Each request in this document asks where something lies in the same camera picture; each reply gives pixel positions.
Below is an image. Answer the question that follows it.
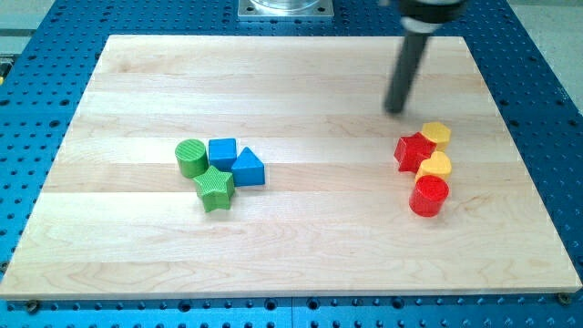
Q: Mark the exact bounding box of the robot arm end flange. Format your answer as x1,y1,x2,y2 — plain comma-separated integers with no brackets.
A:
394,0,469,35

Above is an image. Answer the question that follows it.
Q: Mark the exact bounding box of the yellow heart block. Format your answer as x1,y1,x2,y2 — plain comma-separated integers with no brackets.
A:
414,150,452,181

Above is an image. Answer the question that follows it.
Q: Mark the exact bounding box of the blue triangle block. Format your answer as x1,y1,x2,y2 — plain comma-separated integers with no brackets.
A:
231,147,265,187

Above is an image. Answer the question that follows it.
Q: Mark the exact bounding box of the blue cube block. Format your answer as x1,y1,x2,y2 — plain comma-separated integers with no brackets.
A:
209,138,237,171

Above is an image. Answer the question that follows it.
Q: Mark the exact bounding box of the green star block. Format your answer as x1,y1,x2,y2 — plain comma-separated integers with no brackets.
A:
192,166,235,212

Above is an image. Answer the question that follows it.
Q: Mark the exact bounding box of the green cylinder block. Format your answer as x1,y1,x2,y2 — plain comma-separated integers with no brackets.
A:
175,139,209,179

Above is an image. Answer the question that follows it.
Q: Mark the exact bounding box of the red star block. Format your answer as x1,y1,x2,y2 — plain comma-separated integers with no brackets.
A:
394,132,436,173

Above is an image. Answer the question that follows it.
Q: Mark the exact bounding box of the red cylinder block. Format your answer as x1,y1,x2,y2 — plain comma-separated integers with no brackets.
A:
409,175,449,218

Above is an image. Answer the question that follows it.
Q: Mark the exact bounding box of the yellow hexagon block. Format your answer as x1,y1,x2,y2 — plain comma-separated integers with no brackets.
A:
421,121,451,152

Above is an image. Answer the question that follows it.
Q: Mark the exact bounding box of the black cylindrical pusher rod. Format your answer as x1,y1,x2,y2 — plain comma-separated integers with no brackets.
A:
384,31,430,115

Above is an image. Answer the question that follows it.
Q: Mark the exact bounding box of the light wooden board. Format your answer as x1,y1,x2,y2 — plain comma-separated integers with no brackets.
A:
1,36,581,300

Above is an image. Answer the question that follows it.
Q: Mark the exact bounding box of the blue perforated metal table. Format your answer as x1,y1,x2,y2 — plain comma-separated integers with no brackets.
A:
1,0,582,327

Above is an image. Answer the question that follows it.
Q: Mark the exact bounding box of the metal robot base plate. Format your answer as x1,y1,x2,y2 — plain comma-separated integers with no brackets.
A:
237,0,334,19

